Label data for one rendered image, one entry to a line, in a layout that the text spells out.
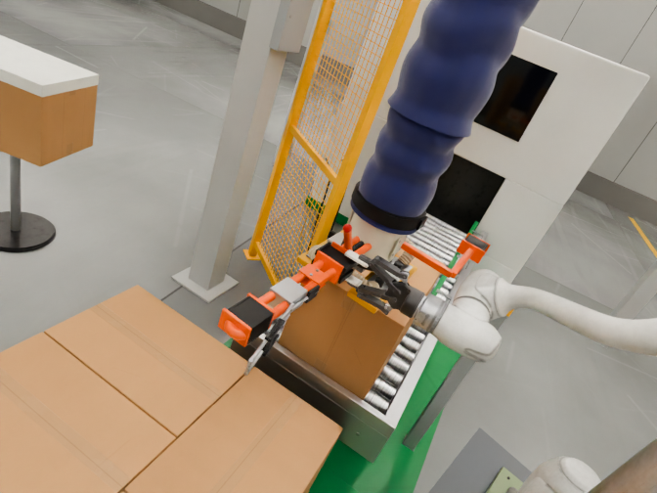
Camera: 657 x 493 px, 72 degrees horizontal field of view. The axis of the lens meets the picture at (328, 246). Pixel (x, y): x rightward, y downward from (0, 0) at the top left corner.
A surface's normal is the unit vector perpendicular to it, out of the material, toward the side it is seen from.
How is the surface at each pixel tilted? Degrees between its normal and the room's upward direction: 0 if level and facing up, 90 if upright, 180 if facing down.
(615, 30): 90
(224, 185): 90
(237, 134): 90
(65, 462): 0
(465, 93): 101
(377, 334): 90
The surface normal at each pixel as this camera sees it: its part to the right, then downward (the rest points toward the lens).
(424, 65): -0.59, -0.04
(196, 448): 0.33, -0.81
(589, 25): -0.36, 0.37
